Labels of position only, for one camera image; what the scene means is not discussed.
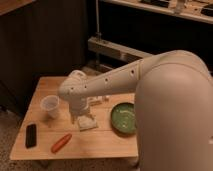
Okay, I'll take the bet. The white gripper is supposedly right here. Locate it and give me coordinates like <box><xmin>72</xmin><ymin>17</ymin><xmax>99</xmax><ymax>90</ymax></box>
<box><xmin>69</xmin><ymin>98</ymin><xmax>94</xmax><ymax>124</ymax></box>

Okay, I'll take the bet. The white sponge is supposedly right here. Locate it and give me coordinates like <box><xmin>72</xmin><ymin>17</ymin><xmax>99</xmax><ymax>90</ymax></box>
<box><xmin>78</xmin><ymin>117</ymin><xmax>97</xmax><ymax>131</ymax></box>

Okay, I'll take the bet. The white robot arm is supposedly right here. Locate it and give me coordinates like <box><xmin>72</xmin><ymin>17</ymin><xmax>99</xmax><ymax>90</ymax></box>
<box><xmin>58</xmin><ymin>50</ymin><xmax>213</xmax><ymax>171</ymax></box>

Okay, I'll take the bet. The green ceramic bowl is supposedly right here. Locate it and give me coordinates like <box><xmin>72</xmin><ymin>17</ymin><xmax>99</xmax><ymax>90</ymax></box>
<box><xmin>110</xmin><ymin>102</ymin><xmax>136</xmax><ymax>135</ymax></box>

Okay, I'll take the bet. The white box on table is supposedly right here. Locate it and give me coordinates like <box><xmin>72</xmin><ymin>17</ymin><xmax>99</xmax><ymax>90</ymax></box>
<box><xmin>88</xmin><ymin>95</ymin><xmax>109</xmax><ymax>105</ymax></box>

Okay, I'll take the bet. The orange carrot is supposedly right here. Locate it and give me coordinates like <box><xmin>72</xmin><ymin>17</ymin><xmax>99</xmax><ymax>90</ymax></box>
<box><xmin>51</xmin><ymin>134</ymin><xmax>72</xmax><ymax>153</ymax></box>

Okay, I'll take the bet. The wooden table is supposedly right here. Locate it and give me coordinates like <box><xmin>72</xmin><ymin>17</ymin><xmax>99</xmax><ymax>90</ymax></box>
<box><xmin>10</xmin><ymin>77</ymin><xmax>138</xmax><ymax>160</ymax></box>

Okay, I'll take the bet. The black rectangular object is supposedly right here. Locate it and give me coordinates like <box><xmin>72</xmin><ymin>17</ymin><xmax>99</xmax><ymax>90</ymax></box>
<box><xmin>25</xmin><ymin>124</ymin><xmax>37</xmax><ymax>148</ymax></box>

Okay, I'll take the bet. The metal beam shelf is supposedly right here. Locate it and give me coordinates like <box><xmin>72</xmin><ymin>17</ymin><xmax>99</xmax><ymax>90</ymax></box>
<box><xmin>88</xmin><ymin>37</ymin><xmax>151</xmax><ymax>63</ymax></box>

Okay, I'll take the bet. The dark wooden cabinet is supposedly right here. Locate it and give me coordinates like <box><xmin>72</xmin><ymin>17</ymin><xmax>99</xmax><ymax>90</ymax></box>
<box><xmin>0</xmin><ymin>0</ymin><xmax>87</xmax><ymax>115</ymax></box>

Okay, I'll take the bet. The vertical metal pole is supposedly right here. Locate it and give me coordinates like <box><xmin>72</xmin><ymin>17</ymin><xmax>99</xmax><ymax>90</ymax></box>
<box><xmin>95</xmin><ymin>0</ymin><xmax>101</xmax><ymax>41</ymax></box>

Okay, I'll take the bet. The upper workbench shelf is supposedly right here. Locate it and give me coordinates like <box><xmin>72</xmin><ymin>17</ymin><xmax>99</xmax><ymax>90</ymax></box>
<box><xmin>102</xmin><ymin>0</ymin><xmax>213</xmax><ymax>24</ymax></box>

